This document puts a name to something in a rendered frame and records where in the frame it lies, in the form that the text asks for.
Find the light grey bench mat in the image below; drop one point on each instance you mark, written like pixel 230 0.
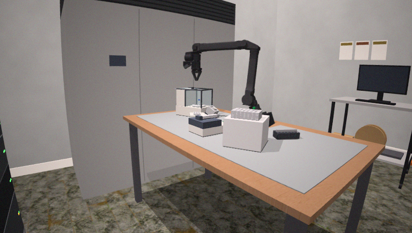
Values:
pixel 299 164

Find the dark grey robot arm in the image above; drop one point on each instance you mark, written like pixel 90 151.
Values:
pixel 249 98

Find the white block with grey holes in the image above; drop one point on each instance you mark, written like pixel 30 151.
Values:
pixel 196 113

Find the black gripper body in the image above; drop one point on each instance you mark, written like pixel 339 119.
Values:
pixel 198 66

